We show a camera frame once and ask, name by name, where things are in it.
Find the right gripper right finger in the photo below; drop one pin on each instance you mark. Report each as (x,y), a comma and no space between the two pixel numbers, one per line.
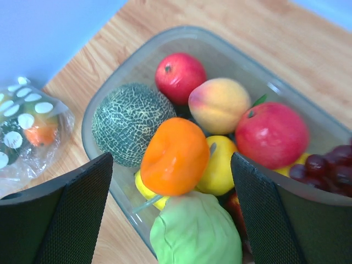
(288,221)

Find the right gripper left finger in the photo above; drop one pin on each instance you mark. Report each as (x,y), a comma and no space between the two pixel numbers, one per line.
(59,220)

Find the fake purple grapes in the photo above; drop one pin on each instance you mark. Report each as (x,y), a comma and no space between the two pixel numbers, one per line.
(330,172)

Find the fake green cabbage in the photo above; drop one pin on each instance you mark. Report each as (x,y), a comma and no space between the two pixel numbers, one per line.
(195,228)

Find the fake orange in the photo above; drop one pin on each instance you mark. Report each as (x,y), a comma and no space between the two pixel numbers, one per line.
(176,158)

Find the fake dark red apple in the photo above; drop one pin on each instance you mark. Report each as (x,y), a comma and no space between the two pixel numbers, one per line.
(232,205)

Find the fake yellow lemon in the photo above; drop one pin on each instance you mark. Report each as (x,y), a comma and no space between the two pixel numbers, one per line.
(285,170)

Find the fake yellow pepper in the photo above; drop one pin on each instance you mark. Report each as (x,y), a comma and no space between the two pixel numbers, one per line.
(217,178)

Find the fake red pomegranate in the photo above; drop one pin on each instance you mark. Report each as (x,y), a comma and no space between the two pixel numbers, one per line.
(272,134)

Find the fake yellow banana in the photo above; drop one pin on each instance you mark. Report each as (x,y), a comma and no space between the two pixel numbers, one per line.
(148,194)

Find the left zip bag with food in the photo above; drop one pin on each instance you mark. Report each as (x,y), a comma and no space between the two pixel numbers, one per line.
(34,129)

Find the fake green melon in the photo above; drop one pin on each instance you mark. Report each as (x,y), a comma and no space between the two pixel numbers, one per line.
(126,120)

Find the fake peach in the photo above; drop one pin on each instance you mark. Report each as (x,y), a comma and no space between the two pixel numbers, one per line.
(218,104)

